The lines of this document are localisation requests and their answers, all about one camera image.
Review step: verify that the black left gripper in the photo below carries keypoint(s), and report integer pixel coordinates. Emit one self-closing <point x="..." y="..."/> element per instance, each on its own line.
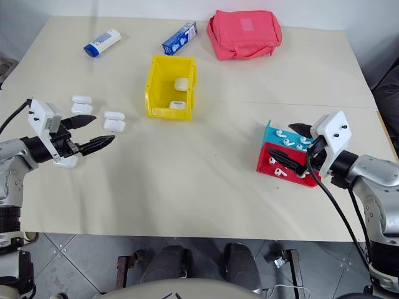
<point x="62" y="141"/>

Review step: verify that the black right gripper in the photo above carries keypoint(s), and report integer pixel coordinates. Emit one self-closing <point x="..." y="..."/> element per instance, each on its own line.
<point x="318" y="149"/>

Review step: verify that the white earbud case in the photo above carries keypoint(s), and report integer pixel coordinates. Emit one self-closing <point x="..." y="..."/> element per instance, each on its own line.
<point x="181" y="83"/>
<point x="67" y="163"/>
<point x="178" y="105"/>
<point x="81" y="107"/>
<point x="114" y="124"/>

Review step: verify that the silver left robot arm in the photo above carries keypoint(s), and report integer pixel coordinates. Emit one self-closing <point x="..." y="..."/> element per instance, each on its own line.
<point x="12" y="155"/>

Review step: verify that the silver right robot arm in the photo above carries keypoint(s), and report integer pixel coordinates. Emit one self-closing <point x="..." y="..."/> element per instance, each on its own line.
<point x="374" y="174"/>

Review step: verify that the yellow plastic bin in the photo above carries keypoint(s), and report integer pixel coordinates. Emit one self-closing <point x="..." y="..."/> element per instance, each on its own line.
<point x="156" y="90"/>

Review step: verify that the blue white toothpaste box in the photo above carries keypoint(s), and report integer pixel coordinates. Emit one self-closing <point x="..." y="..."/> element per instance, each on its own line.
<point x="179" y="39"/>

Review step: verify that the white earbud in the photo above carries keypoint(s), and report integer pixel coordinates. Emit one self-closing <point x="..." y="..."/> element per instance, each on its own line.
<point x="304" y="139"/>
<point x="280" y="172"/>
<point x="300" y="146"/>
<point x="272" y="161"/>
<point x="304" y="176"/>
<point x="280" y="134"/>
<point x="287" y="143"/>

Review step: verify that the teal plastic tray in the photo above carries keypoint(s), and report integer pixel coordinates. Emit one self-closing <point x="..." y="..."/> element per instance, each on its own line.
<point x="270" y="136"/>

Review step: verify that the red plastic tray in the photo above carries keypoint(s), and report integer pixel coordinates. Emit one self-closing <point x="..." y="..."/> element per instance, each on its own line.
<point x="265" y="165"/>

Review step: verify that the white blue-capped lotion bottle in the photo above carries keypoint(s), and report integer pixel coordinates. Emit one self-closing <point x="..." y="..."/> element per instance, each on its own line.
<point x="104" y="40"/>

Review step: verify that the grey round object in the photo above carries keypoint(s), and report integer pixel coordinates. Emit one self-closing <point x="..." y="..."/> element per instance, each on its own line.
<point x="6" y="68"/>

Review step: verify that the pink fabric pouch bag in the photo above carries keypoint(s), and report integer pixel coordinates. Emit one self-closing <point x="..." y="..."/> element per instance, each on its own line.
<point x="243" y="34"/>

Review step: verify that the beige rounded shape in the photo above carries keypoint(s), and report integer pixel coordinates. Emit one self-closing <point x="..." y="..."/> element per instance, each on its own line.
<point x="187" y="289"/>

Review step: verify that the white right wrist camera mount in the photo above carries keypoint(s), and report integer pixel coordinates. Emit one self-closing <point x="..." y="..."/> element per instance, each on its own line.
<point x="336" y="130"/>

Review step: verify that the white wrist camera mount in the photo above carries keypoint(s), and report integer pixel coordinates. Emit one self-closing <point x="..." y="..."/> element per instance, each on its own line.
<point x="336" y="130"/>
<point x="39" y="116"/>

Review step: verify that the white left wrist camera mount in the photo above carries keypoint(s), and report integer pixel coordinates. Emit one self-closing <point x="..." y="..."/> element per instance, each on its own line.
<point x="39" y="116"/>

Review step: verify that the brown metal frame bar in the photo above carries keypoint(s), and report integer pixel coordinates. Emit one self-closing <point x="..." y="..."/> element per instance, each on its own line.
<point x="123" y="269"/>
<point x="294" y="268"/>

